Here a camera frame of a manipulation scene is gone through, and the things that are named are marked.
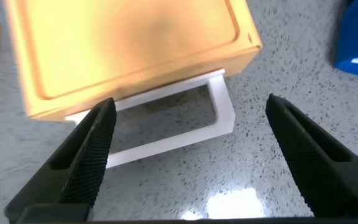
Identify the yellow drawer cabinet housing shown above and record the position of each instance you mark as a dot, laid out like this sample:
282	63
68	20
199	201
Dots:
120	40

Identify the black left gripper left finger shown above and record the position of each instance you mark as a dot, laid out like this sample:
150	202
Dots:
82	165

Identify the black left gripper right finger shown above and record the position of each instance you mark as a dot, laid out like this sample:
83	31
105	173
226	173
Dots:
319	171

